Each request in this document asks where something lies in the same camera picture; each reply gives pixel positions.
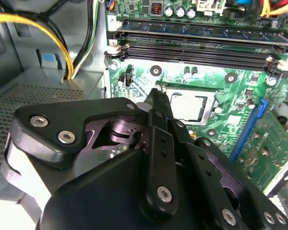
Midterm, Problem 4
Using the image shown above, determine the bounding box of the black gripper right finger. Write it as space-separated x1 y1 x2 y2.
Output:
159 92 288 230

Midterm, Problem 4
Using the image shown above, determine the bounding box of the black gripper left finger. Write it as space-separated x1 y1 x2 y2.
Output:
9 88 181 218

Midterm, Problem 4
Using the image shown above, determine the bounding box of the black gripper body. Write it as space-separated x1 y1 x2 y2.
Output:
39 118 216 230

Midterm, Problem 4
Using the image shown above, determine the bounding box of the metal socket cover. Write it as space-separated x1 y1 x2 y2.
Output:
163 91 220 125

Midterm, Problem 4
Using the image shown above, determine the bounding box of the silver CPU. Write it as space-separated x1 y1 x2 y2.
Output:
169 93 210 122

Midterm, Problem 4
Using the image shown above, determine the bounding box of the wire locking lever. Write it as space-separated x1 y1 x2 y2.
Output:
158 80 221 93

